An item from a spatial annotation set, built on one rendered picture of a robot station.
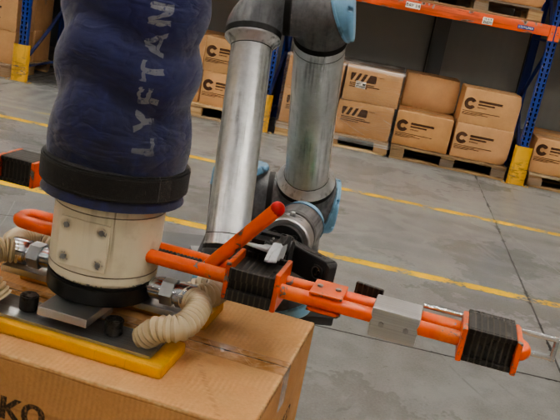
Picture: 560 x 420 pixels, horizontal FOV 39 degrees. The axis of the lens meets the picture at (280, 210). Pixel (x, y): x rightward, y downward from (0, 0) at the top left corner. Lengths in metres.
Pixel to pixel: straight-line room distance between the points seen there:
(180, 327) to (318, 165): 0.86
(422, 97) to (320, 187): 6.89
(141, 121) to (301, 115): 0.73
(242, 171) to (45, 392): 0.60
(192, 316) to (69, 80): 0.38
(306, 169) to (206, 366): 0.83
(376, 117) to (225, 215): 6.85
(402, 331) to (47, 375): 0.50
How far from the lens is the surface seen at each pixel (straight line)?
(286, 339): 1.34
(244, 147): 1.55
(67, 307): 1.23
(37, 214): 1.34
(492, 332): 1.16
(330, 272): 1.29
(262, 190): 2.04
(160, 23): 1.11
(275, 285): 1.16
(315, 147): 1.87
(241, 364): 1.23
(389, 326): 1.16
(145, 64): 1.11
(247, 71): 1.59
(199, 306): 1.19
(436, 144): 8.43
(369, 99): 8.31
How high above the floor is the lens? 1.50
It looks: 16 degrees down
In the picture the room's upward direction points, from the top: 11 degrees clockwise
